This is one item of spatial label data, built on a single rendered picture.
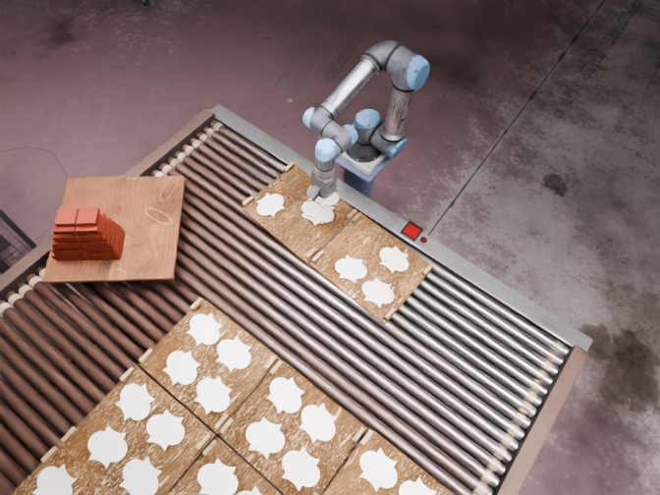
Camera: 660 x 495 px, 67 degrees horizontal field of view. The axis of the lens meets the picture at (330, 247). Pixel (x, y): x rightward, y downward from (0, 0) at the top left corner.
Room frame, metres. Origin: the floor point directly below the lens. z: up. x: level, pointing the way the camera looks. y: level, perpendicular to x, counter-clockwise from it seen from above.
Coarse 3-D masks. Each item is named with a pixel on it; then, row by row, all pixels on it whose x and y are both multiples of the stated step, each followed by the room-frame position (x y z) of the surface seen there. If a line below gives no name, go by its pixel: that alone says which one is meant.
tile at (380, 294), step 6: (366, 282) 0.89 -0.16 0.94; (372, 282) 0.89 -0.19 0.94; (378, 282) 0.89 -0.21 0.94; (366, 288) 0.86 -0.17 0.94; (372, 288) 0.86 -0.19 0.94; (378, 288) 0.86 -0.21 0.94; (384, 288) 0.86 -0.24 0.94; (366, 294) 0.83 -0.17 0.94; (372, 294) 0.83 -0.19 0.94; (378, 294) 0.84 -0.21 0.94; (384, 294) 0.84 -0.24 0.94; (390, 294) 0.84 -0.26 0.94; (366, 300) 0.81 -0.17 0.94; (372, 300) 0.81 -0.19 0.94; (378, 300) 0.81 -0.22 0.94; (384, 300) 0.81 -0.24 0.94; (390, 300) 0.81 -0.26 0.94; (378, 306) 0.78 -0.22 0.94
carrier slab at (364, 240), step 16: (352, 224) 1.17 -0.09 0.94; (368, 224) 1.18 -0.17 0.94; (336, 240) 1.08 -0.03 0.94; (352, 240) 1.09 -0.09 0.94; (368, 240) 1.09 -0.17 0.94; (384, 240) 1.10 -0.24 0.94; (336, 256) 1.00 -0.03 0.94; (352, 256) 1.01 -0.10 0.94; (368, 256) 1.01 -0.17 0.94; (416, 256) 1.03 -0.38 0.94; (320, 272) 0.92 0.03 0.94; (336, 272) 0.92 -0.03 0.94; (368, 272) 0.94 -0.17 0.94; (384, 272) 0.94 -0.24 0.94; (400, 272) 0.95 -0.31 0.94; (416, 272) 0.95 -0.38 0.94; (352, 288) 0.86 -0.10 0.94; (400, 288) 0.87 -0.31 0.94; (368, 304) 0.79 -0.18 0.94; (384, 304) 0.79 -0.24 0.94; (400, 304) 0.80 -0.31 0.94; (384, 320) 0.72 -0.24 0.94
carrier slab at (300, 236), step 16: (288, 176) 1.41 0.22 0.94; (304, 176) 1.42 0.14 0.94; (272, 192) 1.31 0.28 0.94; (288, 192) 1.32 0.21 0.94; (304, 192) 1.32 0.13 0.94; (288, 208) 1.23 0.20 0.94; (336, 208) 1.25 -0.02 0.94; (352, 208) 1.25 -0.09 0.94; (272, 224) 1.14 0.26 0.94; (288, 224) 1.15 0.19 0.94; (304, 224) 1.15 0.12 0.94; (320, 224) 1.16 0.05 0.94; (336, 224) 1.16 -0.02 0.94; (288, 240) 1.07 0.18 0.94; (304, 240) 1.07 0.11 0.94; (320, 240) 1.08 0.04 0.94; (304, 256) 0.99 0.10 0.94
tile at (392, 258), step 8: (384, 248) 1.05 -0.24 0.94; (392, 248) 1.05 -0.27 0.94; (384, 256) 1.01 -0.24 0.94; (392, 256) 1.02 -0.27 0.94; (400, 256) 1.02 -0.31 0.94; (384, 264) 0.97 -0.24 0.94; (392, 264) 0.98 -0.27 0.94; (400, 264) 0.98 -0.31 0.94; (408, 264) 0.98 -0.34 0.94; (392, 272) 0.94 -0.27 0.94
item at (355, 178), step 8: (336, 160) 1.58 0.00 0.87; (384, 160) 1.60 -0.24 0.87; (344, 168) 1.54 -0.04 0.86; (352, 168) 1.54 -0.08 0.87; (376, 168) 1.55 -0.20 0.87; (344, 176) 1.62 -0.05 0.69; (352, 176) 1.57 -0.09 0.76; (360, 176) 1.49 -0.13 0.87; (368, 176) 1.50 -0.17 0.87; (352, 184) 1.57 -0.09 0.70; (360, 184) 1.56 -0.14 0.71; (368, 184) 1.46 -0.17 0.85; (360, 192) 1.56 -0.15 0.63; (368, 192) 1.58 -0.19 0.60
